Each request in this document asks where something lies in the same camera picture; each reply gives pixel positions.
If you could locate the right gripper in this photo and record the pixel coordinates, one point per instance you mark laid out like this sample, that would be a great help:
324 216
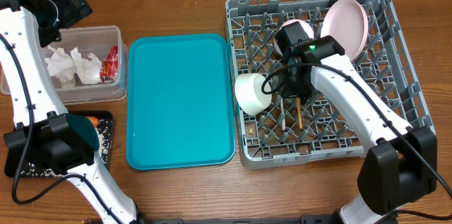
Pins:
290 88

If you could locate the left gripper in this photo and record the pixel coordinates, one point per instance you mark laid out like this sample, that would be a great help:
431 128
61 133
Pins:
75 13

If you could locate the wooden chopstick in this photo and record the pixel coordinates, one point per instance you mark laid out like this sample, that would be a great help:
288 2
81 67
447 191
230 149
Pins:
299 113

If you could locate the white plastic fork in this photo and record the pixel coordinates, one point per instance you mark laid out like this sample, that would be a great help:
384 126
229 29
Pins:
283 124

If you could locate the small white plate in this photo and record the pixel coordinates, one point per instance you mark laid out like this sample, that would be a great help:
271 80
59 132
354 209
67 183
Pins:
249 94

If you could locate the pink bowl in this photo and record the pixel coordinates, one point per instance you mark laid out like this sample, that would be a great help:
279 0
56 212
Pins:
306 27

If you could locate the white tissue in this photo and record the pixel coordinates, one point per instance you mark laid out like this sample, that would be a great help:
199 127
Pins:
61 66

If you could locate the white napkin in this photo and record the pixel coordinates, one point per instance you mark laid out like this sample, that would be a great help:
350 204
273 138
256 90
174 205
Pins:
88 70

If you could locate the large pink plate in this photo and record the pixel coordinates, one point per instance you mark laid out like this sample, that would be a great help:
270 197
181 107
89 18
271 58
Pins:
346 21

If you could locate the red snack wrapper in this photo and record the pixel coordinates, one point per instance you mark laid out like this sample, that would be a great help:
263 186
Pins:
110 65

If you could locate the orange carrot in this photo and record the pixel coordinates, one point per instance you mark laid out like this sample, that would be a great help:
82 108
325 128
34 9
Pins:
94 120

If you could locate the rice and peanuts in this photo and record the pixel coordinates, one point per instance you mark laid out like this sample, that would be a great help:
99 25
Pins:
105 132

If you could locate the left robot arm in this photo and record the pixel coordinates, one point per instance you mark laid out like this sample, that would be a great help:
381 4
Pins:
27 27

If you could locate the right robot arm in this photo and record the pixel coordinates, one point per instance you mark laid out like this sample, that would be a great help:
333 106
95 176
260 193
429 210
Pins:
400 160

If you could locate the grey dishwasher rack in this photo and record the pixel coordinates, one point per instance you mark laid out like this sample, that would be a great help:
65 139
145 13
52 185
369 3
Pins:
385 64

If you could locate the clear plastic bin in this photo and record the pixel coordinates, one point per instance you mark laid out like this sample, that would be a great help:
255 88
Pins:
99 41

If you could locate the teal serving tray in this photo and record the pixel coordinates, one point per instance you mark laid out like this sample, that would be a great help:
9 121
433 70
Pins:
179 106

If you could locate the black tray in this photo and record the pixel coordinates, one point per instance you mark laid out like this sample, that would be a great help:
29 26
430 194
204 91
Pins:
44 158

